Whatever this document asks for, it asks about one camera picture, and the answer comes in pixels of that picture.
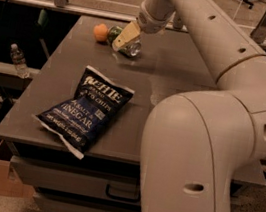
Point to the top drawer black handle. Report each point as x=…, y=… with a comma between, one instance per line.
x=120, y=194

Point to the cardboard box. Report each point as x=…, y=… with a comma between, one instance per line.
x=10, y=184

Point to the green soda can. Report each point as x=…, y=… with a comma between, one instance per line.
x=131, y=50

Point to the blue kettle chips bag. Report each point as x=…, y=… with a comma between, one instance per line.
x=79, y=121

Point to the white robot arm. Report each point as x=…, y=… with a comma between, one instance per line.
x=193, y=142

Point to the grey drawer cabinet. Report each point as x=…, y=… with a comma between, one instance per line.
x=167, y=66

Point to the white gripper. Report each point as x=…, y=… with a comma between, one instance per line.
x=149, y=23

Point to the clear plastic water bottle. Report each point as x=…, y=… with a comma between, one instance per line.
x=18, y=59

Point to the orange fruit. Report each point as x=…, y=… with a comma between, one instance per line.
x=100, y=32

